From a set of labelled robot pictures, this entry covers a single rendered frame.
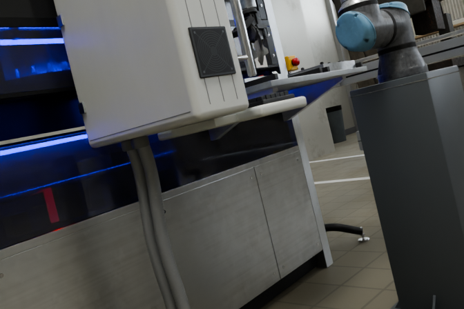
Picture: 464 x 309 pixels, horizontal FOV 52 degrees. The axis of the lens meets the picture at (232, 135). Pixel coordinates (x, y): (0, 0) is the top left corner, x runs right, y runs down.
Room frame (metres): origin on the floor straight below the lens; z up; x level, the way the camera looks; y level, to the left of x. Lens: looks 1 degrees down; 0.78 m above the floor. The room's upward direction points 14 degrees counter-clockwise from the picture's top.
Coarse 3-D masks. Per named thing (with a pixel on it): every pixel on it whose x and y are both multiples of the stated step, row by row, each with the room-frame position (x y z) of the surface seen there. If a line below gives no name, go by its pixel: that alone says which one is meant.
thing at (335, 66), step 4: (352, 60) 2.00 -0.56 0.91; (324, 64) 1.82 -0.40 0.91; (328, 64) 1.84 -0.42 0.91; (332, 64) 1.87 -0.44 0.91; (336, 64) 1.89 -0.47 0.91; (340, 64) 1.92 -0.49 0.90; (344, 64) 1.94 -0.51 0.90; (348, 64) 1.96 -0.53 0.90; (352, 64) 1.99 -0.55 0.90; (308, 68) 1.86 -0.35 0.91; (312, 68) 1.85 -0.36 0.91; (332, 68) 1.86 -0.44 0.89; (336, 68) 1.89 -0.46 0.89; (340, 68) 1.91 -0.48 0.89; (344, 68) 1.93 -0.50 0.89; (348, 68) 1.96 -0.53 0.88; (296, 72) 1.90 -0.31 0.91; (300, 72) 1.89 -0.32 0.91; (288, 76) 1.93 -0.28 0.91
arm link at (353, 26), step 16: (352, 0) 1.39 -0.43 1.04; (368, 0) 1.37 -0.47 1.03; (352, 16) 1.36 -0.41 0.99; (368, 16) 1.36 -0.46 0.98; (384, 16) 1.40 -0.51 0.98; (336, 32) 1.42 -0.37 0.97; (352, 32) 1.38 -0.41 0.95; (368, 32) 1.35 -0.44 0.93; (384, 32) 1.39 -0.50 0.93; (352, 48) 1.40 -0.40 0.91; (368, 48) 1.40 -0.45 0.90
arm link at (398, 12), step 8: (384, 8) 1.45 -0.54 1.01; (392, 8) 1.45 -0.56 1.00; (400, 8) 1.45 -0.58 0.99; (392, 16) 1.42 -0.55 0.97; (400, 16) 1.45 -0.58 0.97; (408, 16) 1.47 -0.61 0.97; (400, 24) 1.44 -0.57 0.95; (408, 24) 1.46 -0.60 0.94; (400, 32) 1.44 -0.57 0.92; (408, 32) 1.45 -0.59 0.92; (392, 40) 1.44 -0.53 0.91; (400, 40) 1.45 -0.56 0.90; (408, 40) 1.45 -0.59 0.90; (384, 48) 1.47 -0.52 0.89
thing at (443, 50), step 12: (444, 36) 2.51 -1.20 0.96; (420, 48) 2.57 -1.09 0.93; (432, 48) 2.53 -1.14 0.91; (444, 48) 2.49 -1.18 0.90; (456, 48) 2.45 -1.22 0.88; (360, 60) 2.82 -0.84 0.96; (432, 60) 2.54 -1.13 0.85; (360, 72) 2.81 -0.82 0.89; (372, 72) 2.76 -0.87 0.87; (348, 84) 2.98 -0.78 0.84
